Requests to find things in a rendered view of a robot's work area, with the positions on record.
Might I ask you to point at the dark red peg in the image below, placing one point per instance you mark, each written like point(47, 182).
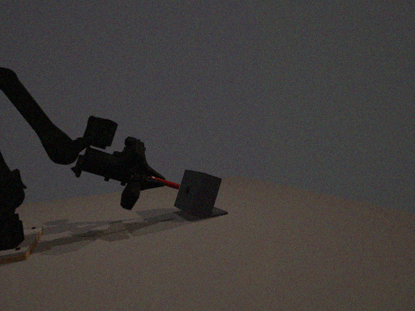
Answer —
point(168, 183)

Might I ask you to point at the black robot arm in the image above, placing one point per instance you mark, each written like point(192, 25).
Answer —
point(60, 148)

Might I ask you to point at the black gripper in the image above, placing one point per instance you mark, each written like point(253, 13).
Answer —
point(139, 180)

